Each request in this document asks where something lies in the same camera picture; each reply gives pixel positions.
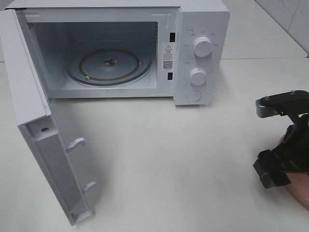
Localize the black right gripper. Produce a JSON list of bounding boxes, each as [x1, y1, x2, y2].
[[253, 114, 309, 189]]

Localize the pink round plate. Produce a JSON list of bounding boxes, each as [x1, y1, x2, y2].
[[285, 139, 309, 210]]

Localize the round door release button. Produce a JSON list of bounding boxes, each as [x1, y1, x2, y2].
[[187, 90, 201, 102]]

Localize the white timer knob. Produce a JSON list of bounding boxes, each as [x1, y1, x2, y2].
[[189, 68, 208, 86]]

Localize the white microwave door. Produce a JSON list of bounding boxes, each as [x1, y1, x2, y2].
[[0, 9, 95, 225]]

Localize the white upper power knob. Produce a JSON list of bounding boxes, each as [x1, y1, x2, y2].
[[193, 35, 213, 58]]

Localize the white microwave oven body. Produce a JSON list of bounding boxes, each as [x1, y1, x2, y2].
[[0, 0, 230, 105]]

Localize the white warning label sticker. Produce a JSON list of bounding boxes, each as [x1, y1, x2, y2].
[[161, 43, 176, 71]]

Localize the glass microwave turntable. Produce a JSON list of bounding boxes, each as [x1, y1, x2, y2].
[[64, 48, 152, 86]]

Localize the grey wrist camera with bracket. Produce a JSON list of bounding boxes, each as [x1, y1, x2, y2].
[[255, 90, 309, 118]]

